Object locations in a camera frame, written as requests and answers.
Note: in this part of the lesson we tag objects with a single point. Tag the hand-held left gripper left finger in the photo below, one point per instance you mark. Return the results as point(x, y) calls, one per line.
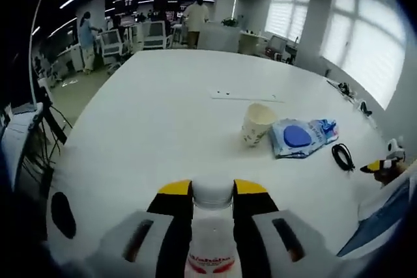
point(172, 232)

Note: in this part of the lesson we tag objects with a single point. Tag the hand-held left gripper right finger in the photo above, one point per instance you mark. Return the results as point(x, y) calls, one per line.
point(251, 232)

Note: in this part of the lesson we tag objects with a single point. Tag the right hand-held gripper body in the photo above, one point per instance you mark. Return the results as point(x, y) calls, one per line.
point(395, 149)

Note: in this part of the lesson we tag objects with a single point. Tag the clear plastic water bottle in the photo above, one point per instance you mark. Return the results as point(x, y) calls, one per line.
point(211, 235)

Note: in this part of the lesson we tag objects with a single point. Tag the wet wipes packet blue lid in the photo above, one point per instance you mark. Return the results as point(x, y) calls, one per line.
point(294, 138)

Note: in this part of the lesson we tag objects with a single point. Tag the patterned paper cup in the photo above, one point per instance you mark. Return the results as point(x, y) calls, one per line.
point(254, 128)

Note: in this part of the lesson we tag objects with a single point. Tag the person's right hand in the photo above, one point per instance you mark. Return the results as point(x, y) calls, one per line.
point(389, 177)

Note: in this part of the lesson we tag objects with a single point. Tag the small black white device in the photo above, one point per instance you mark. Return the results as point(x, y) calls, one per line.
point(365, 108)

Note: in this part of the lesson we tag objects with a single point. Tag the pile of small dark objects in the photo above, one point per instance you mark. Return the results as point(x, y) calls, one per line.
point(345, 88)

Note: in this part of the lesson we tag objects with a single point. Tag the wide bright window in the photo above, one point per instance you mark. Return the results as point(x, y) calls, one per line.
point(368, 43)

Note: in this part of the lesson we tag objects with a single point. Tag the black oval table grommet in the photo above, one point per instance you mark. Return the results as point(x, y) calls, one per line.
point(63, 216)

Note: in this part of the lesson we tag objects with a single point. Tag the black tripod stand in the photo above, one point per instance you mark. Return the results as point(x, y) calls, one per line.
point(49, 118)

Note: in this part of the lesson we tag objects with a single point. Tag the narrow bright window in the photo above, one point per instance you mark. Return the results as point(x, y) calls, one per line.
point(288, 11)

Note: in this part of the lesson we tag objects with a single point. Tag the white mesh office chair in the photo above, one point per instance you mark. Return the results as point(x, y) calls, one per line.
point(110, 45)
point(156, 35)

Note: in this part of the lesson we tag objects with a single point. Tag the white cabinet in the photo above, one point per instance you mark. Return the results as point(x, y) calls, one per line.
point(220, 37)

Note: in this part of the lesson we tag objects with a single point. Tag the green potted plant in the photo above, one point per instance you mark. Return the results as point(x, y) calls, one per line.
point(229, 22)

